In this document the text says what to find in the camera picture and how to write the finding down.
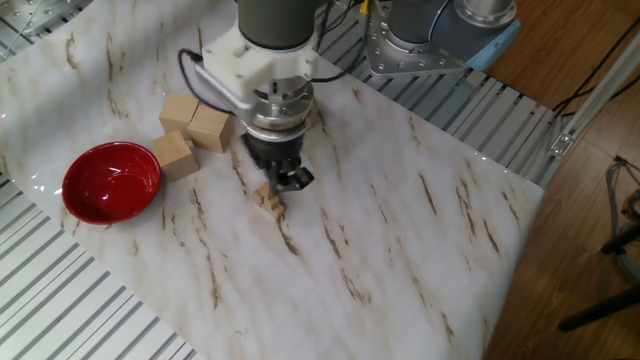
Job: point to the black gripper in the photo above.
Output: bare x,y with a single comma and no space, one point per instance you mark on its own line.
275,147

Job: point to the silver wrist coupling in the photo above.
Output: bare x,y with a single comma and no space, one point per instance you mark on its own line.
282,110

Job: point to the large wooden cube block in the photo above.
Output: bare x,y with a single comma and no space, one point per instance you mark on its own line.
175,157
177,114
210,130

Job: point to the glossy marble pattern mat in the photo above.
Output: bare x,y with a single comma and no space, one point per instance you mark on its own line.
350,275

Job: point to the red glossy bowl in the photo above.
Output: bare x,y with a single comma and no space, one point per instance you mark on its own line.
110,185

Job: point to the yellow plastic piece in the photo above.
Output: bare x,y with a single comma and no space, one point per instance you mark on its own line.
365,6

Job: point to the black stand legs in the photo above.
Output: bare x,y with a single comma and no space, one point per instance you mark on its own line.
600,310

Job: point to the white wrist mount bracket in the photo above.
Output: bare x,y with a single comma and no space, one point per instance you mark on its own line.
235,65

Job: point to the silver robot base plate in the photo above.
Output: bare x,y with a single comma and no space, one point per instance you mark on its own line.
400,55

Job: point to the silver perforated mount plate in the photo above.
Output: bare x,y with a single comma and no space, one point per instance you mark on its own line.
30,15

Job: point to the aluminium frame post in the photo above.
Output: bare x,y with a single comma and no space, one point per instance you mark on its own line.
590,100

